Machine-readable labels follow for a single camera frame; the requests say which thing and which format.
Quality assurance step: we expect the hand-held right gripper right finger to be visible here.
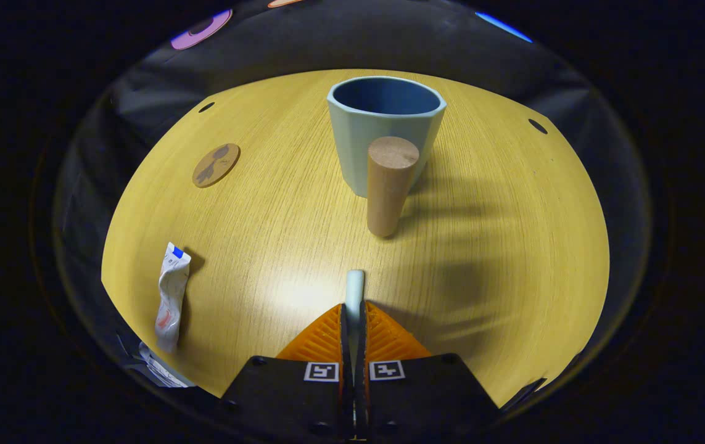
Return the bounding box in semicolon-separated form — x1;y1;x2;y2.
357;300;501;441

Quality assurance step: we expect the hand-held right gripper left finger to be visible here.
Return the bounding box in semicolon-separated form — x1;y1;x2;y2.
220;302;353;441

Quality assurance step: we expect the pale green toothbrush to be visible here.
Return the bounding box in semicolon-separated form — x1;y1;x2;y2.
345;269;366;371

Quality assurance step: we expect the white toothpaste tube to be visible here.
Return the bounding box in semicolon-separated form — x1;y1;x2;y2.
155;242;192;353

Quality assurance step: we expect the round wooden coaster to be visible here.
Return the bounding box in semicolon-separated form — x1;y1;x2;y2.
192;143;241;189

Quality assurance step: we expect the grey-blue cup with wooden handle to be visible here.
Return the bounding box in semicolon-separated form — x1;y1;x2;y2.
326;75;447;239

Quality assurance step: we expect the wooden desktop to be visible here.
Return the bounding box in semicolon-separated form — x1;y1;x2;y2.
101;68;611;408

